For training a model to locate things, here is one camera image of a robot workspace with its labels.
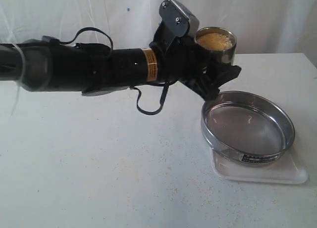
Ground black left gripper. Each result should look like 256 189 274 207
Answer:
149 25 242 101

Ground stainless steel cup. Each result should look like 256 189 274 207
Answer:
195 26 237 65

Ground round steel sieve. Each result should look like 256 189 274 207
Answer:
201 91 295 166

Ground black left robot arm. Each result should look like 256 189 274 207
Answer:
0 25 241 100

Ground yellow grain pile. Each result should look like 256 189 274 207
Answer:
197 33 233 51

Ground white backdrop curtain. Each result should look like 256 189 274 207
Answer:
0 0 317 60

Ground white plastic tray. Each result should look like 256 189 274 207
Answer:
211 150 309 184

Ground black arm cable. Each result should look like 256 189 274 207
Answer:
135 79 174 115

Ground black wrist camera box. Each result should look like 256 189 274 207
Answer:
159 0 200 38

